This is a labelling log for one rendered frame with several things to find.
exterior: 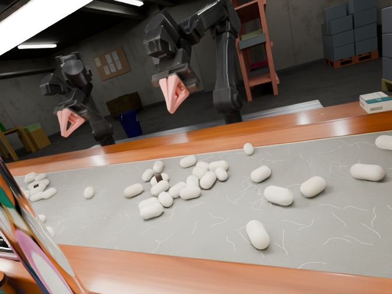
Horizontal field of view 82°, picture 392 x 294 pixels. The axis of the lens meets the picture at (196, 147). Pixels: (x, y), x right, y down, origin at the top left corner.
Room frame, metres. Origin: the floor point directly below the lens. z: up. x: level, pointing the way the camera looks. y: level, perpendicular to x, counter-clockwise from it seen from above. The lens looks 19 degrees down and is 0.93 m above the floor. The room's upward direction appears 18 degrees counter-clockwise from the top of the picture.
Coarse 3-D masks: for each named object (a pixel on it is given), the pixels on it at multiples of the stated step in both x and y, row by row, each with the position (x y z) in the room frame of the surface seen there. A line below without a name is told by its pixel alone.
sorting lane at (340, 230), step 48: (288, 144) 0.40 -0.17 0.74; (336, 144) 0.34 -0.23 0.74; (96, 192) 0.46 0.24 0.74; (144, 192) 0.39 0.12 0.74; (240, 192) 0.29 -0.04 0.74; (336, 192) 0.23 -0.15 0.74; (384, 192) 0.20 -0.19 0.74; (96, 240) 0.29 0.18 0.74; (144, 240) 0.25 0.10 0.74; (192, 240) 0.22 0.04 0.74; (240, 240) 0.20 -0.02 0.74; (288, 240) 0.18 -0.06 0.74; (336, 240) 0.16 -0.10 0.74; (384, 240) 0.15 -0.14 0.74
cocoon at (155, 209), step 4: (152, 204) 0.30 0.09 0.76; (156, 204) 0.30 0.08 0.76; (160, 204) 0.30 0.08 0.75; (144, 208) 0.30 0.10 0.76; (148, 208) 0.30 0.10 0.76; (152, 208) 0.30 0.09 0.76; (156, 208) 0.29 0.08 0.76; (160, 208) 0.30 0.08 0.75; (140, 212) 0.30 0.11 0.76; (144, 212) 0.29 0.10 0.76; (148, 212) 0.29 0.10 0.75; (152, 212) 0.29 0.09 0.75; (156, 212) 0.29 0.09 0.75; (160, 212) 0.30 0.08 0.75; (144, 216) 0.29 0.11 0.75; (148, 216) 0.29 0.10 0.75; (152, 216) 0.29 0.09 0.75
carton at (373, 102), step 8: (360, 96) 0.41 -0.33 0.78; (368, 96) 0.40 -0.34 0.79; (376, 96) 0.38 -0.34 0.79; (384, 96) 0.37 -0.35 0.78; (360, 104) 0.41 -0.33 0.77; (368, 104) 0.37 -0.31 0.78; (376, 104) 0.36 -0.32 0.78; (384, 104) 0.36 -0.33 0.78; (368, 112) 0.37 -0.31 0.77; (376, 112) 0.36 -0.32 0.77
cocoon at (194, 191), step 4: (184, 188) 0.32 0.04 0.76; (188, 188) 0.32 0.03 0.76; (192, 188) 0.31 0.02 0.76; (196, 188) 0.31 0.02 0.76; (180, 192) 0.32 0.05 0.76; (184, 192) 0.31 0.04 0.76; (188, 192) 0.31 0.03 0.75; (192, 192) 0.31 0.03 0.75; (196, 192) 0.31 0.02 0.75; (200, 192) 0.32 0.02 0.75; (180, 196) 0.32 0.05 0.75; (184, 196) 0.31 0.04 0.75; (188, 196) 0.31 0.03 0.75; (192, 196) 0.31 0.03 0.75; (196, 196) 0.31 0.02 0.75
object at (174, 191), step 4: (176, 184) 0.34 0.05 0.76; (180, 184) 0.34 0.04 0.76; (184, 184) 0.34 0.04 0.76; (172, 188) 0.33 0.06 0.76; (176, 188) 0.33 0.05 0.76; (180, 188) 0.33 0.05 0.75; (172, 192) 0.33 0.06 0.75; (176, 192) 0.33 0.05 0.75; (172, 196) 0.33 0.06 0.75; (176, 196) 0.33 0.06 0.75
